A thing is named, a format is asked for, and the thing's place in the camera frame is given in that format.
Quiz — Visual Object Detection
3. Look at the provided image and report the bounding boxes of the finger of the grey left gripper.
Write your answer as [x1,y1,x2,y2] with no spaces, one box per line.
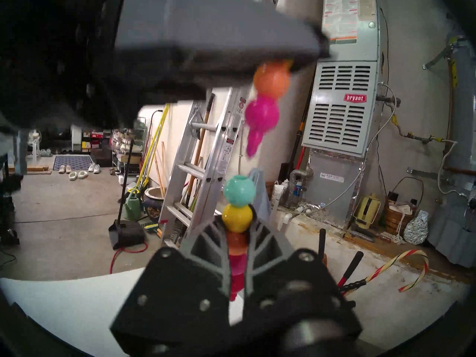
[113,0,331,80]

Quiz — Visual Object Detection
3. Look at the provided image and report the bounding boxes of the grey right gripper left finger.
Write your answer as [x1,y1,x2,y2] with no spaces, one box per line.
[180,214,232,299]

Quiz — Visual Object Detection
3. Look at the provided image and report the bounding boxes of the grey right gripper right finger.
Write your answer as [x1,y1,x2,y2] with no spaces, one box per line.
[244,211,298,299]

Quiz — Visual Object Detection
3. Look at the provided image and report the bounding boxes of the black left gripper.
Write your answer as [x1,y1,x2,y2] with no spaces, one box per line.
[0,0,209,132]

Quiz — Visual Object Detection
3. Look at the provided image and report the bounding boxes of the teal-ended bead marker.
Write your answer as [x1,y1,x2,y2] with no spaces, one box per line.
[222,175,258,302]

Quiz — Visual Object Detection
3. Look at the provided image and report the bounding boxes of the yellow-ended marker piece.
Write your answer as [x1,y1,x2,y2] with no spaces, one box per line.
[244,61,292,159]

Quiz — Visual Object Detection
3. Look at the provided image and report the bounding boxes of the white pvc pipe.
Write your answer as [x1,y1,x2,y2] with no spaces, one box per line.
[277,208,320,226]

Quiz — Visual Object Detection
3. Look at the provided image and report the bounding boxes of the blue grey towel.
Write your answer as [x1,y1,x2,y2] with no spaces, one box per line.
[248,168,272,221]

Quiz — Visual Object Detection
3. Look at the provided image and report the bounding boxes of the red bolt cutter black grips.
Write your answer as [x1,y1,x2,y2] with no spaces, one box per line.
[317,228,365,289]

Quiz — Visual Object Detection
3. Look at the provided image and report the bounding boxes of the white standing fan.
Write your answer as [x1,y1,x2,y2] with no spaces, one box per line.
[27,129,42,163]

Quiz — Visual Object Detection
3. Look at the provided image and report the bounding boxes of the dark ceramic pot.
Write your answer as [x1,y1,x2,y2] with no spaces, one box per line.
[142,187,164,222]

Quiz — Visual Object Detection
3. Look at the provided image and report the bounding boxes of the green watering can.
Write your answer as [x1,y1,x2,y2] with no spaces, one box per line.
[124,194,145,221]

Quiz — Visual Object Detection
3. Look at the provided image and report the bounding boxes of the blue patterned rug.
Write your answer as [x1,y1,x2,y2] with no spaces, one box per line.
[52,154,96,171]

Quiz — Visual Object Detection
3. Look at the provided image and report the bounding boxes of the aluminium extension ladder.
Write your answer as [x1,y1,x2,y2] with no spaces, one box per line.
[159,87,253,249]

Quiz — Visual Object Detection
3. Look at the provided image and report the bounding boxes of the dark flat tool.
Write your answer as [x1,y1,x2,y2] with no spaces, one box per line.
[348,224,376,241]

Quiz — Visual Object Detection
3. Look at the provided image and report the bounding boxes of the grey Bryant furnace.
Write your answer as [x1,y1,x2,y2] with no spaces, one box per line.
[301,0,383,230]

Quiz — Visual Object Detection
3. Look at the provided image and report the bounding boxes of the red white candy cane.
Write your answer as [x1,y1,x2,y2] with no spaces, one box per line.
[341,249,430,298]

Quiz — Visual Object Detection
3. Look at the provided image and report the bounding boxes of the foil wrapped bundle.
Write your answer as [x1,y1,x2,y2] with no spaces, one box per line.
[403,210,429,246]

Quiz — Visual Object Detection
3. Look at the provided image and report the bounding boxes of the gas pipe with yellow valves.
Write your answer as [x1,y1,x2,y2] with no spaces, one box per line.
[376,81,460,145]

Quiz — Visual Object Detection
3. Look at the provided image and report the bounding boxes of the grey water heater tank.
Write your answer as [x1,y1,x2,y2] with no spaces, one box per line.
[428,35,476,269]

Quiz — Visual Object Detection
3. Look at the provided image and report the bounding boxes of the black long handled dustpan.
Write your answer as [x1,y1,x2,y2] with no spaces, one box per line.
[108,139,147,251]

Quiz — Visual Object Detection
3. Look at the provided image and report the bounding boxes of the black handled pruner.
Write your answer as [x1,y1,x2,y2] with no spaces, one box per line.
[340,279,367,293]

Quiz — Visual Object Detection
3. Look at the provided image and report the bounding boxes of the red floor cable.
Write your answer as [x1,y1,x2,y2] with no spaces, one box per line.
[109,242,149,275]

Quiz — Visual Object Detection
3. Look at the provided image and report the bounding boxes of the wire shoe rack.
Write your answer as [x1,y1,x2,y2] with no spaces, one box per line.
[111,116,148,176]

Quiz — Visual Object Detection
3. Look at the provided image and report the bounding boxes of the yellow handled broom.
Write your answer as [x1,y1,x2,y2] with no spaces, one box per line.
[126,103,170,197]

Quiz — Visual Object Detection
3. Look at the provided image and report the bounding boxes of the wicker basket with handle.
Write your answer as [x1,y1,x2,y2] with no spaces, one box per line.
[384,177,424,237]

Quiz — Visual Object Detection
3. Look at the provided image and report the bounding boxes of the metal water heater strap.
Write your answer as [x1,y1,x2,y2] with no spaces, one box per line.
[423,36,467,70]
[406,167,456,183]

